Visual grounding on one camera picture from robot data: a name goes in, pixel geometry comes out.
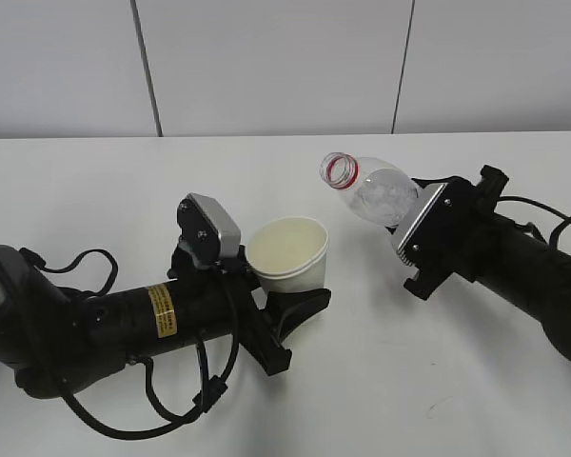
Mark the clear water bottle red label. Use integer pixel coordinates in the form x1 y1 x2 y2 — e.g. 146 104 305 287
319 152 421 229

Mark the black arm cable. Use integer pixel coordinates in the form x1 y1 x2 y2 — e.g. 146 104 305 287
37 248 242 427
497 195 571 248

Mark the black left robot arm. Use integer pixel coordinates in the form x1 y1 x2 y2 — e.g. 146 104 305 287
0 245 331 399

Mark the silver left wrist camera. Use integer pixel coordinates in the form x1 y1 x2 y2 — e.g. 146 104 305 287
177 192 242 269

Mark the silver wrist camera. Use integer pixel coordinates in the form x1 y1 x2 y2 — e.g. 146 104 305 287
177 192 242 269
391 182 451 267

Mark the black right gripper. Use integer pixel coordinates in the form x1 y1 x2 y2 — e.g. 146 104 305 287
404 176 485 301

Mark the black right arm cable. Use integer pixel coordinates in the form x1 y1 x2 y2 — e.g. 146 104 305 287
497 195 571 248

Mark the white paper cup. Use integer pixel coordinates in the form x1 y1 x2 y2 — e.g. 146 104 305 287
246 216 329 293

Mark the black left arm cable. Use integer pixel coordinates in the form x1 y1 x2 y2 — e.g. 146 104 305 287
37 248 242 427

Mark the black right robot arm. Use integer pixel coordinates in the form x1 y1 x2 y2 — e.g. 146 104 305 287
390 165 571 362

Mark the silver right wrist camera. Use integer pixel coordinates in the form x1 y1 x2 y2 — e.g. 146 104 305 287
391 182 451 267

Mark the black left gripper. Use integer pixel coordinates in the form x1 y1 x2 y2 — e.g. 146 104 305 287
167 247 331 376

